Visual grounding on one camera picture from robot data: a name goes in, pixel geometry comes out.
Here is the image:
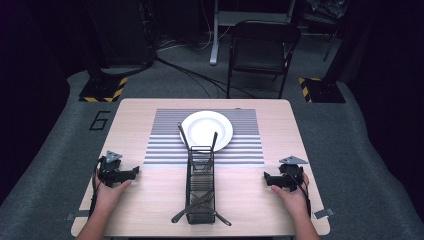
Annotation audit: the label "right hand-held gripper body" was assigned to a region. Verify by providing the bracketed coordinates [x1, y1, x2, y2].
[279, 155, 308, 193]

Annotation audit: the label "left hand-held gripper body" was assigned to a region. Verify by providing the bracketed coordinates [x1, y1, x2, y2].
[96, 150, 123, 188]

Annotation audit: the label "silver knife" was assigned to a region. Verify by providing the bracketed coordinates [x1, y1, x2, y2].
[194, 198, 232, 227]
[176, 121, 192, 151]

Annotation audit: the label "black wire cutlery caddy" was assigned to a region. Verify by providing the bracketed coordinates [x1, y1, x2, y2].
[184, 145, 217, 226]

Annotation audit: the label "person's right hand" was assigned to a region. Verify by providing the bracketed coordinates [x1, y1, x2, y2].
[270, 173, 311, 218]

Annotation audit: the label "person's left hand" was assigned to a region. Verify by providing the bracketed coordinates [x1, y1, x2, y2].
[92, 178, 133, 214]

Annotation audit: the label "grey striped placemat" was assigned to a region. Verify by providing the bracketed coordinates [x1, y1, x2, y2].
[143, 108, 266, 167]

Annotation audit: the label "grey tape tab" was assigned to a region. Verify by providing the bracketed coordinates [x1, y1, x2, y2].
[65, 209, 91, 222]
[313, 208, 335, 220]

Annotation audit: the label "black stand base hazard tape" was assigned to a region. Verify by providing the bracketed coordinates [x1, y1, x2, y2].
[298, 77, 347, 104]
[78, 77, 129, 103]

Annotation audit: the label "white round plate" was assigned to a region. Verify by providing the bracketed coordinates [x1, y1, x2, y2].
[179, 110, 234, 153]

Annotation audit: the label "black folding chair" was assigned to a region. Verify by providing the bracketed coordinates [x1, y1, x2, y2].
[226, 19, 302, 100]

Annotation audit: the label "black cabinet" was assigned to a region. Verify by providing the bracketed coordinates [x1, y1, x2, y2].
[87, 0, 157, 68]

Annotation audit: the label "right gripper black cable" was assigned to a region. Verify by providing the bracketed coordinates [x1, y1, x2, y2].
[289, 168, 313, 218]

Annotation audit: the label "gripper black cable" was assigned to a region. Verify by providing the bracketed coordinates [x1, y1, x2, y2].
[88, 156, 105, 219]
[289, 168, 313, 218]

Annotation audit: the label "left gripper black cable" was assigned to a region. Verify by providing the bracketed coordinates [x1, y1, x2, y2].
[88, 156, 105, 219]

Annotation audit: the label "black floor cables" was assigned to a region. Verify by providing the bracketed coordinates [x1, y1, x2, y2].
[155, 55, 258, 100]

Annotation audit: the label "white floor cables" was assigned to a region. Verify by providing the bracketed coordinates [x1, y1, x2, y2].
[158, 19, 232, 52]

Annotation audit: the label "white desk frame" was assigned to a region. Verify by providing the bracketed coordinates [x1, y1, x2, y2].
[209, 0, 298, 66]

